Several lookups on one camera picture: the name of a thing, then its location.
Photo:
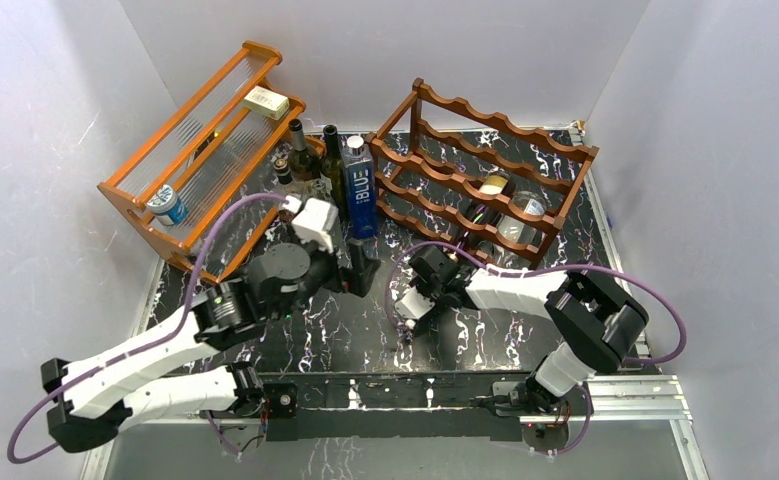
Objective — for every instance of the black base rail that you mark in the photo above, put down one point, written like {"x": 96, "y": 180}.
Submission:
{"x": 406, "y": 405}

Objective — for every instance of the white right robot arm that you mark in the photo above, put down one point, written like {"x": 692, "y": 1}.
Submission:
{"x": 599, "y": 321}

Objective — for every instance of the cream cardboard box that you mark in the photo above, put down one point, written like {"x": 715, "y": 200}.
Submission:
{"x": 266, "y": 102}

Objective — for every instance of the dark green wine bottle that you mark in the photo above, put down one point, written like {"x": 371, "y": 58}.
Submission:
{"x": 332, "y": 169}

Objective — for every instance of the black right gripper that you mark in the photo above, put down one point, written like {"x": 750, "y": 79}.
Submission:
{"x": 423, "y": 289}

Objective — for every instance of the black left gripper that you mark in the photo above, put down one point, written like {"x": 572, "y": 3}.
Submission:
{"x": 355, "y": 280}

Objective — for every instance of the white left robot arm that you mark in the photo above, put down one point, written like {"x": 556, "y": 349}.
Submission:
{"x": 98, "y": 398}

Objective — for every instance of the clear bottle blue label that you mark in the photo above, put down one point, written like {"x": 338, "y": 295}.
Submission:
{"x": 360, "y": 187}

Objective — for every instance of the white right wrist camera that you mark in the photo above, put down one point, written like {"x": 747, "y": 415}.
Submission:
{"x": 411, "y": 307}

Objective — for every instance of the orange wooden shelf rack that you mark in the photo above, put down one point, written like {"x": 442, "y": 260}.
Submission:
{"x": 206, "y": 151}

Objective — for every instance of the green wine bottle brown label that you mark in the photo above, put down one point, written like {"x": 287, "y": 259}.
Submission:
{"x": 303, "y": 159}

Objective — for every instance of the blue white tin can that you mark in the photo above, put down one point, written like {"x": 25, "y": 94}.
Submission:
{"x": 167, "y": 206}

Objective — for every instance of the dark wooden wine rack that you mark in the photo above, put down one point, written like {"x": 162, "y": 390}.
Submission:
{"x": 398, "y": 142}

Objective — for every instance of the dark bottle gold foil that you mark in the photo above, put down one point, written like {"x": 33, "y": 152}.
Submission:
{"x": 496, "y": 183}

